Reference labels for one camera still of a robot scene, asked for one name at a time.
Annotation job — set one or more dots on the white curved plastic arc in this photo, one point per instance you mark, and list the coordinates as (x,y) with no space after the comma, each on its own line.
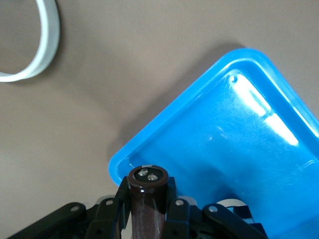
(49,37)

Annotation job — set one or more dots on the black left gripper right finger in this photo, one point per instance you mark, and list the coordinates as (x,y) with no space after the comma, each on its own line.
(184,221)

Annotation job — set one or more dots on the blue plastic tray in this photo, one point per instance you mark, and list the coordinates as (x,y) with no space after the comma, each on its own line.
(224,137)

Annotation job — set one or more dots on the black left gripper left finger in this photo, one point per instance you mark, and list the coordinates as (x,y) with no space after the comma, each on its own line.
(104,219)

